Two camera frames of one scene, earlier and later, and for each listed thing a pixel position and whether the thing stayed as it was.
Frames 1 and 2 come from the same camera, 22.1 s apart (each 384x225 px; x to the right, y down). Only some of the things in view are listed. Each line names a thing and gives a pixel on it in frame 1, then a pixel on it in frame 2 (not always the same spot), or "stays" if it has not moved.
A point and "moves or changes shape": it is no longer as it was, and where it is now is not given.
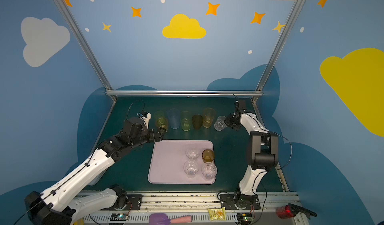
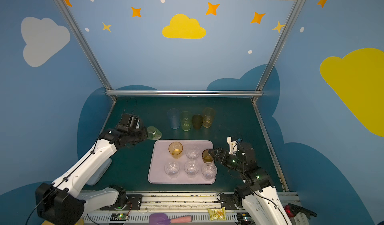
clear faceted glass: [209, 170] stays
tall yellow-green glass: [158, 114] moves or changes shape
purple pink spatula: [160, 218] stays
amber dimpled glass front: [208, 155] stays
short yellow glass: [163, 123] -> [175, 148]
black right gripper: [229, 122] -> [220, 156]
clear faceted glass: [191, 168] stays
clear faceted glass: [192, 154] stays
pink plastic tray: [182, 161] stays
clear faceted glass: [219, 124] -> [172, 169]
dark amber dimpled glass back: [197, 120] stays
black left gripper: [157, 134] -> [141, 134]
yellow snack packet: [217, 214] stays
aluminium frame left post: [82, 39] stays
